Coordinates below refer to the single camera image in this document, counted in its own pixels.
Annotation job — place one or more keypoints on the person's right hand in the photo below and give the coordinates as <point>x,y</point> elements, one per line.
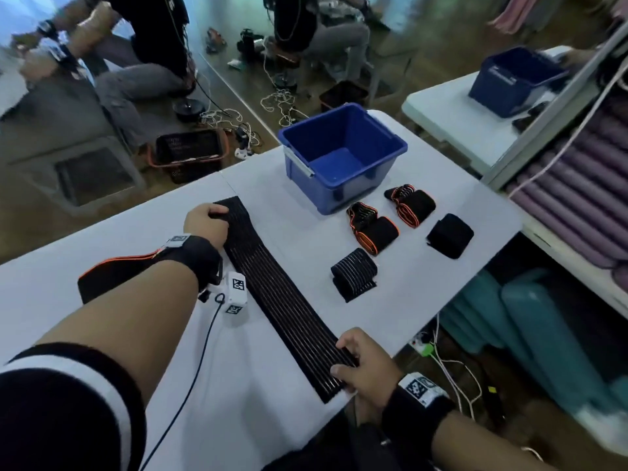
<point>373,377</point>

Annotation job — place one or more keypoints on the person's left hand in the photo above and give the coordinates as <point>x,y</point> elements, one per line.
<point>208,225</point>

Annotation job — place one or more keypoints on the blue plastic bin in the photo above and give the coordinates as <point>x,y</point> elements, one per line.
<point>314,191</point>

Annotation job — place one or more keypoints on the person's left forearm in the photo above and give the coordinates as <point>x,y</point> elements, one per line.
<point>127,323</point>

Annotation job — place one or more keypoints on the person's right forearm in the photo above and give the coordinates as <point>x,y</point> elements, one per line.
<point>476,446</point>

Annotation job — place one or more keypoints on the person's black white sleeve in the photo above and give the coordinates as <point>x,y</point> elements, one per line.
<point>59,412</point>

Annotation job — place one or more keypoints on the black wristband with white markers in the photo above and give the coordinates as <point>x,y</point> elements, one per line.
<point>196,259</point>
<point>412,416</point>

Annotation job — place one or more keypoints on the white power strip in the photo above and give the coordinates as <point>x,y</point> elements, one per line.
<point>421,345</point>

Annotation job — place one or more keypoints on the white extension socket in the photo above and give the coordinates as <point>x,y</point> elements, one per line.
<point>244,153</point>

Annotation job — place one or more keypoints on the black basket orange rim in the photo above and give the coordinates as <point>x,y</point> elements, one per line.
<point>189,147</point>

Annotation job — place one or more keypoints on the red-seat stool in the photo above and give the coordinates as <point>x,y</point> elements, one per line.
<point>189,107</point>

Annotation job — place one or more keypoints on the teal rolled mat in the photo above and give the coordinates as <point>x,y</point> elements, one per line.
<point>554,338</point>
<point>471,309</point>

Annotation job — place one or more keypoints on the low wooden table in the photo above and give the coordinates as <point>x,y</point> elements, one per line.
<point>59,117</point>

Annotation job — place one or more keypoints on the brown sandal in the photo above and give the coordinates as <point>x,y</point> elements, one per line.
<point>216,40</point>

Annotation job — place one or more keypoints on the white shelf board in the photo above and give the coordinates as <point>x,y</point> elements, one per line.
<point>574,264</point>

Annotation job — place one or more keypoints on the purple rolled mat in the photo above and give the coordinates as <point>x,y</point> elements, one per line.
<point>584,210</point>
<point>603,159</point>
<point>564,228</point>
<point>613,134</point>
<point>593,183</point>

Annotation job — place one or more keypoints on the grey metal beam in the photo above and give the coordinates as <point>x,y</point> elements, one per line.
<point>549,127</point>

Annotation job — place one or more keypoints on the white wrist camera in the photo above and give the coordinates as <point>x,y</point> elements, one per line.
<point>236,291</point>

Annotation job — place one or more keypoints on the large wall mirror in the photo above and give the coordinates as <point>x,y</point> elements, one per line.
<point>441,34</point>

